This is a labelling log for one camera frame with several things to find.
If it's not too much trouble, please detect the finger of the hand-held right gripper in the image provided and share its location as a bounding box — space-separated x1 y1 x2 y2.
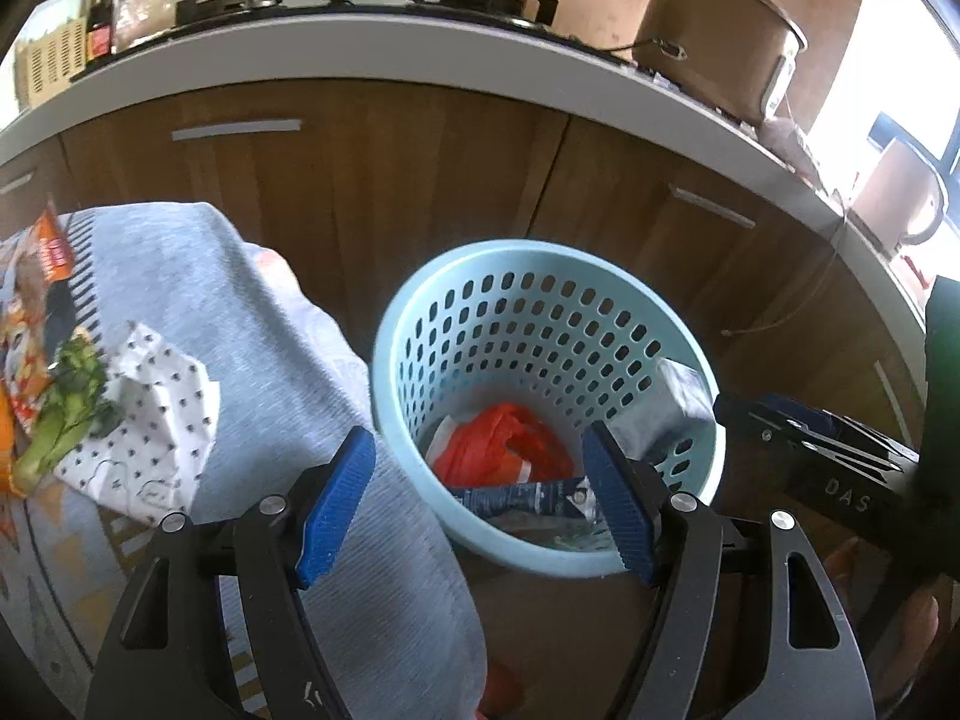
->
712 390 922 482

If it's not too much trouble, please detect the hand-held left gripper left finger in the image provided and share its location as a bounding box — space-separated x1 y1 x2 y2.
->
82 426 376 720

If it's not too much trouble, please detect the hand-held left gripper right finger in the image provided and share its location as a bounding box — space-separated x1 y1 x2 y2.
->
581 420 878 720

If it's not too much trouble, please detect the dark blue wrapper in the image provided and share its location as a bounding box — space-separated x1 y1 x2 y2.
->
450 476 597 520

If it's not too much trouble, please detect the silver grey packet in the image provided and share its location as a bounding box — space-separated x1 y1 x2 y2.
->
611 358 713 462

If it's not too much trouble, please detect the orange plastic bag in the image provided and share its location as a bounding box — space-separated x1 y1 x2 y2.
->
429 403 575 488

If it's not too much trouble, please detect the white dotted paper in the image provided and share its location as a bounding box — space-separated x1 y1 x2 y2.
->
56 321 222 522

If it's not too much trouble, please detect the light blue perforated waste basket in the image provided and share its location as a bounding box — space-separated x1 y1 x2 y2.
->
371 240 727 578

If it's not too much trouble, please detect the green leafy vegetable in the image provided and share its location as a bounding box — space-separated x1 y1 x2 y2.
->
11 334 121 496

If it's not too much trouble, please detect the orange snack packet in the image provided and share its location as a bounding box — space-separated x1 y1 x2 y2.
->
0 195 102 500

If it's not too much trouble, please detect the person's right hand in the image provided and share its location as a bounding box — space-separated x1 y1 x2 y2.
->
821 536 944 702

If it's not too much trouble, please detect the grey patterned tablecloth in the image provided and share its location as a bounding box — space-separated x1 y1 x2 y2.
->
0 201 488 720

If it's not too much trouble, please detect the white plastic bag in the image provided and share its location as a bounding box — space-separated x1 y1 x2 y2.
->
757 116 818 181

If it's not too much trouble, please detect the wide wooden cabinet door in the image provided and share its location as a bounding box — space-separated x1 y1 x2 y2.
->
56 79 571 361

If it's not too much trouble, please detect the brown rice cooker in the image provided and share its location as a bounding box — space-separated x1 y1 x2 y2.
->
630 0 809 128

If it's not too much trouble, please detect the white kitchen countertop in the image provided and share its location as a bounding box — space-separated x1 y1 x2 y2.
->
0 4 931 331

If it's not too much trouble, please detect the narrow wooden cabinet door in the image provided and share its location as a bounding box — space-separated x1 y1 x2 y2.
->
0 131 76 241

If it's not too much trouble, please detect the black gas stove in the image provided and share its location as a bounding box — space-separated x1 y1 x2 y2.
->
172 0 560 31

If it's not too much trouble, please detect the beige slotted utensil basket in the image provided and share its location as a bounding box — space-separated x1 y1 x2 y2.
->
15 15 91 106

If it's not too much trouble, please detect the clear plastic bag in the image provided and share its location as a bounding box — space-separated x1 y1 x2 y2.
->
112 0 177 46

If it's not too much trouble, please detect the dark soy sauce bottle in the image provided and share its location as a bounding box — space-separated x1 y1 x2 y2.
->
86 0 117 61

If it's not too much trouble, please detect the thin power cable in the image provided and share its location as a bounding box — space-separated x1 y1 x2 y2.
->
720 210 852 338

